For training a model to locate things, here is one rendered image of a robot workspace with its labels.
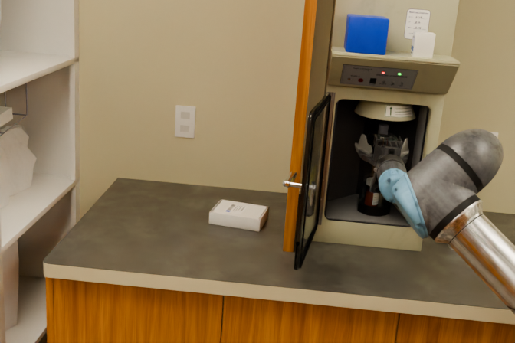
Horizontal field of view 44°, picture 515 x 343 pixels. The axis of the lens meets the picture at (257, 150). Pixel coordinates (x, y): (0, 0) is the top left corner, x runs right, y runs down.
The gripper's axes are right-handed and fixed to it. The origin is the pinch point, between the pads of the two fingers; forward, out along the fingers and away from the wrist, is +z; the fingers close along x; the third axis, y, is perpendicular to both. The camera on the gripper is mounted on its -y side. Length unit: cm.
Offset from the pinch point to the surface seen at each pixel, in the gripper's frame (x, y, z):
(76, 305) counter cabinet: 79, -37, -39
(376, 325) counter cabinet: 0, -35, -39
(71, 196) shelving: 103, -38, 27
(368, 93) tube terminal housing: 6.5, 18.0, -7.1
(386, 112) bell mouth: 0.6, 12.6, -5.4
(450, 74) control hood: -12.6, 26.8, -15.1
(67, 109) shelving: 106, -8, 33
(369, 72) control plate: 7.8, 25.4, -14.1
